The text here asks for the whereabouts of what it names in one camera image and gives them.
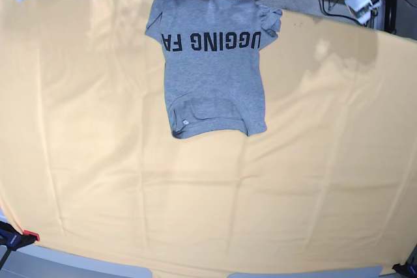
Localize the grey t-shirt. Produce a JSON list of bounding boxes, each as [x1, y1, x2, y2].
[[145, 0, 283, 139]]

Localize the black box far right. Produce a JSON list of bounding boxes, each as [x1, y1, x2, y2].
[[384, 0, 397, 35]]

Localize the yellow table cloth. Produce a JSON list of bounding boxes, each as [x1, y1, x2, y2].
[[1, 0, 416, 277]]

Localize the clamp with red tip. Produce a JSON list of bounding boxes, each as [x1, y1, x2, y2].
[[1, 222, 40, 251]]

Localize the black clamp bottom right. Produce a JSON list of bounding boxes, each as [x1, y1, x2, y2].
[[392, 250, 417, 278]]

